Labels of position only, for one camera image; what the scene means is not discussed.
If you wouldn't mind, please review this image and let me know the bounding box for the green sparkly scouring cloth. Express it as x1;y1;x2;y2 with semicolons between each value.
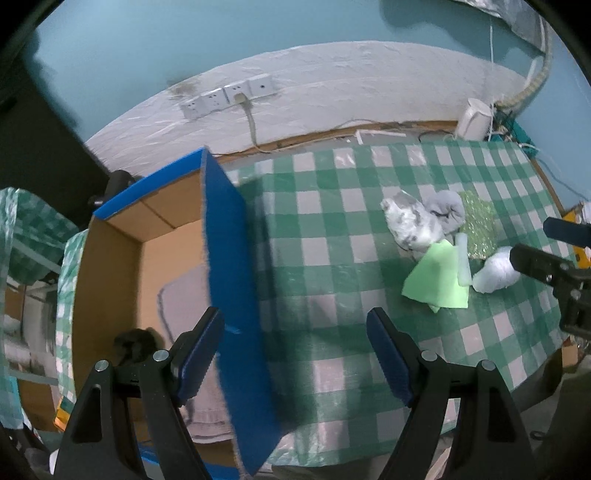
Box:
460;190;497;260

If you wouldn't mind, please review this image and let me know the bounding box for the white wall socket strip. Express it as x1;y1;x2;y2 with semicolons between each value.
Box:
179;73;279;121

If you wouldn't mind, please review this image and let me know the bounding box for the white electric kettle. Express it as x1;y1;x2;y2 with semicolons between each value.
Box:
455;98;493;141

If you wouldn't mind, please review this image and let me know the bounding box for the green checkered tablecloth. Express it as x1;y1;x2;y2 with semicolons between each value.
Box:
229;142;571;467

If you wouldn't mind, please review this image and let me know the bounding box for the white fluffy soft ball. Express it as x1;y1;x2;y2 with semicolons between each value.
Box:
472;247;521;294

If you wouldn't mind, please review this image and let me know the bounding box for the teal plastic basket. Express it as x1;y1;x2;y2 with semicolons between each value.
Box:
491;110;538;158

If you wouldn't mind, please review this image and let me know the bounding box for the grey brown folded towel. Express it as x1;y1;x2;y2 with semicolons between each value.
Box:
157;264;232;444

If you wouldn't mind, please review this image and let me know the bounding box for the white grey patterned cloth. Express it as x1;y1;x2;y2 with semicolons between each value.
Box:
381;190;445;258

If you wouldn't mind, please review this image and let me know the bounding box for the grey plug cable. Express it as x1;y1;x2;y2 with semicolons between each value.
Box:
233;92;279;155

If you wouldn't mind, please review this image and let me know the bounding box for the blue cardboard box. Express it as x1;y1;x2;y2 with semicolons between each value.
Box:
71;149;281;478

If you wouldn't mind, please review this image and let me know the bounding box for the silver foil curtain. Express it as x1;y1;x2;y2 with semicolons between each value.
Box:
458;0;552;53

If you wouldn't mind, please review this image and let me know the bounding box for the light green cloth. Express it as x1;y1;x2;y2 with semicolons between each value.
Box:
402;240;469;313

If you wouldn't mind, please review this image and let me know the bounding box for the green checkered covered chair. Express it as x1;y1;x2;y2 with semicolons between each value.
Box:
1;187;86;429

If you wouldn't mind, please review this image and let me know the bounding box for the black cylinder object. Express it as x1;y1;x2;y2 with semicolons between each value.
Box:
89;170;135;210

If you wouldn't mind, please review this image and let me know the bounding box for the grey rolled sock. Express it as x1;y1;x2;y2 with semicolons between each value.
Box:
425;190;466;235

